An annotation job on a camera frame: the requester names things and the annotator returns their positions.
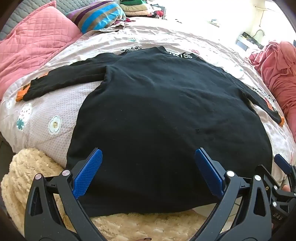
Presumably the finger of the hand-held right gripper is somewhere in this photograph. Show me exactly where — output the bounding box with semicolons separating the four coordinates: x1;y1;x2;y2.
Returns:
255;164;287;197
274;154;296;183

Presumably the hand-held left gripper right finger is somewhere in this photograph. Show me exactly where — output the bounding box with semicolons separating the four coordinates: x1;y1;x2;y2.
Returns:
195;148;275;241

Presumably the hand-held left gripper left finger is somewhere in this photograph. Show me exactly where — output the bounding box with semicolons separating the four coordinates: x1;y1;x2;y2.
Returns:
24;148;107;241

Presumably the black sweater with orange cuffs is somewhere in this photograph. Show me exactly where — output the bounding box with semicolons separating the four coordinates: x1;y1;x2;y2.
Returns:
17;46;285;217

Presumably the pile of folded clothes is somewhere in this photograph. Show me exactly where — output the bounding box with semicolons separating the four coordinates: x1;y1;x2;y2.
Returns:
119;0;167;19

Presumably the cream fluffy blanket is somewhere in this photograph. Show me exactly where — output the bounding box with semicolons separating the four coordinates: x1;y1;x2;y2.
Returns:
0;148;232;241

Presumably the floral pink bedsheet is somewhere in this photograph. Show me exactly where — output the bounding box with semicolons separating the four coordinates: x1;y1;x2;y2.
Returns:
0;16;296;186

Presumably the pink crumpled blanket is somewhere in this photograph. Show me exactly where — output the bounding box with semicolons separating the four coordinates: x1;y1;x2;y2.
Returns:
248;40;296;137

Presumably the pink quilted pillow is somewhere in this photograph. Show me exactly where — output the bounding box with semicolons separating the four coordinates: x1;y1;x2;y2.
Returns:
0;0;83;100

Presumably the beige crumpled cloth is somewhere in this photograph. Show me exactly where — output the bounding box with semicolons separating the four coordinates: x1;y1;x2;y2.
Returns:
96;19;137;32

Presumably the striped pillow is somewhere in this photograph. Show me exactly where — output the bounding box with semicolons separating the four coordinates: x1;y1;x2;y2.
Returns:
66;0;126;35

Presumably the grey quilted headboard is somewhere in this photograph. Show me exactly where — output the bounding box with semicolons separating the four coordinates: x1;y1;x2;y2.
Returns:
0;0;121;42

